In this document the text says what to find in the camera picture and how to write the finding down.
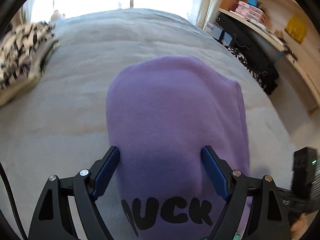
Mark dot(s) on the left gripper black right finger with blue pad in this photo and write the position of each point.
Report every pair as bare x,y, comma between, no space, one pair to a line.
268,217

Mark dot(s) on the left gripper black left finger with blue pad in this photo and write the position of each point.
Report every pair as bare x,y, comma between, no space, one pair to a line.
52,217

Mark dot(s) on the purple zip hoodie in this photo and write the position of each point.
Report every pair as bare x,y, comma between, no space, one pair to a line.
160,114

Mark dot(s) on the person's right hand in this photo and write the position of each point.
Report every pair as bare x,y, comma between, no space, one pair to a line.
299,227

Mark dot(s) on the grey plush bed blanket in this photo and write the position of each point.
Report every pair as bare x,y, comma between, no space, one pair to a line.
59,127

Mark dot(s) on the cream folded garment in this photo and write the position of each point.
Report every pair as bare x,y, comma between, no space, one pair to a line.
29,81

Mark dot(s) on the black zebra print bag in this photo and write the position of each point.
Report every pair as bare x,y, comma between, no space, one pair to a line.
255,59

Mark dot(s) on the yellow cloth on shelf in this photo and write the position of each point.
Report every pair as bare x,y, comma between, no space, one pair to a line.
296,29

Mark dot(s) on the wooden shelf unit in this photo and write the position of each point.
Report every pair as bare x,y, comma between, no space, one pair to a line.
305,57

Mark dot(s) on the white cardboard box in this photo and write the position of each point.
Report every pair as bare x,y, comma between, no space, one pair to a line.
218,33

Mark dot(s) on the pink storage boxes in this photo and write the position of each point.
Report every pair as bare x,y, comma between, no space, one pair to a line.
250,12

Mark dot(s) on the black white graffiti print garment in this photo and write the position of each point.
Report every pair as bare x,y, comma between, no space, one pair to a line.
19,48

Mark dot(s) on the white plush toy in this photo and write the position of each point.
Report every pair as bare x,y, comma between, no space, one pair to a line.
56,16

